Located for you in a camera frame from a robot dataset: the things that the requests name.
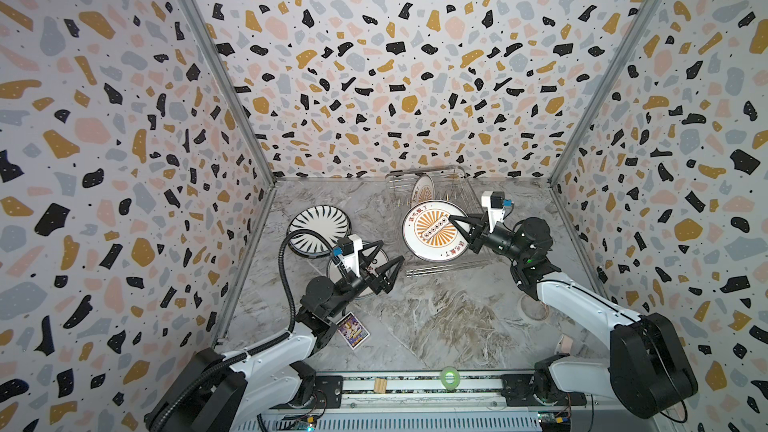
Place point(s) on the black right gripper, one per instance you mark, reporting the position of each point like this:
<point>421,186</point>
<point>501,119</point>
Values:
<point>486,232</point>

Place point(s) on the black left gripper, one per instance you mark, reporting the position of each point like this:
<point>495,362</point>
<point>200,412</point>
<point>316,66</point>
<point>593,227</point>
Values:
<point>382,270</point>

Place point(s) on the white plate orange sunburst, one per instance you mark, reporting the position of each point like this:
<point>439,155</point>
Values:
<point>428,234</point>

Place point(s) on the white plate black stripes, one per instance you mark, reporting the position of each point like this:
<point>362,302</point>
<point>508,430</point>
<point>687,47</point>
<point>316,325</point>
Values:
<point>327,220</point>

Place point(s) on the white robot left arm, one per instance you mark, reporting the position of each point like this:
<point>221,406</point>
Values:
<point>220,391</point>

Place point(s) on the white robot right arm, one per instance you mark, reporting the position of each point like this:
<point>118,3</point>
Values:
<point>646,370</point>

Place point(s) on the purple playing card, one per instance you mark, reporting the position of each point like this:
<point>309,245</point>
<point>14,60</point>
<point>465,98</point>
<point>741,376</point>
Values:
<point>353,332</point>

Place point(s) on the clear tape roll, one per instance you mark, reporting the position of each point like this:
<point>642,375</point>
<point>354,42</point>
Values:
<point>532,309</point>

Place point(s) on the small wooden block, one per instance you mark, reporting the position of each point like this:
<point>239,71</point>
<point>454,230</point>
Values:
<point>380,386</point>

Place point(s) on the green tape roll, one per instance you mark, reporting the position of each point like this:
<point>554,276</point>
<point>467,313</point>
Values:
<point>450,378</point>

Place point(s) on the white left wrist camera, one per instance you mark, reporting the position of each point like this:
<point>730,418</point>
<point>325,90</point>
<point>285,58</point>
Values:
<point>346,256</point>

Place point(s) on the metal wire dish rack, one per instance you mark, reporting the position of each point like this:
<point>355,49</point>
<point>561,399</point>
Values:
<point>451,185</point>

